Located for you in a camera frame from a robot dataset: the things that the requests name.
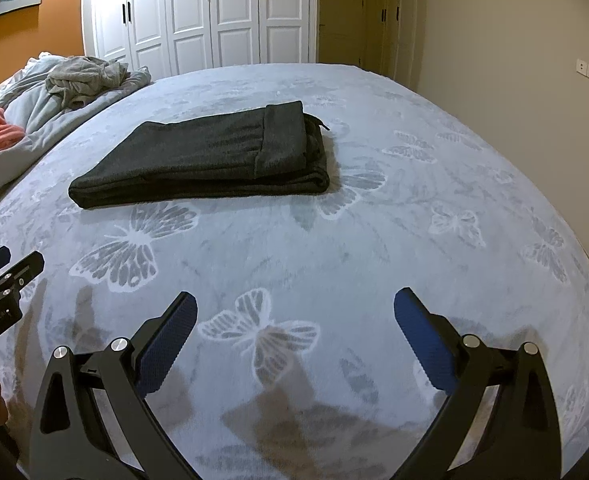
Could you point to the bed with butterfly sheet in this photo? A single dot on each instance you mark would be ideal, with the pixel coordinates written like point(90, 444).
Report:
point(424, 160)

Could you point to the grey crumpled garment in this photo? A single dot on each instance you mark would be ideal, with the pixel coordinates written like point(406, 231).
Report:
point(84, 77)

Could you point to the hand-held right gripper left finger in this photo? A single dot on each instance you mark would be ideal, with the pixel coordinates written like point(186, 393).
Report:
point(169, 340)

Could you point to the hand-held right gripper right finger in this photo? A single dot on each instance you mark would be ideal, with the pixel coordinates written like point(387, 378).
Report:
point(424, 340)

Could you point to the white panelled wardrobe doors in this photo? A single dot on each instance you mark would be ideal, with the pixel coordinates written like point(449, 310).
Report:
point(234, 10)

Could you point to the white wall socket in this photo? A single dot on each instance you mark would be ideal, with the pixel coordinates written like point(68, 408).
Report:
point(582, 67)

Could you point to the light grey duvet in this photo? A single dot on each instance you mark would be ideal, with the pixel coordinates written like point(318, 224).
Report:
point(39, 110)

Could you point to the dark grey pants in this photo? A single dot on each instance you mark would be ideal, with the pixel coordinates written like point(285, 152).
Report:
point(199, 160)

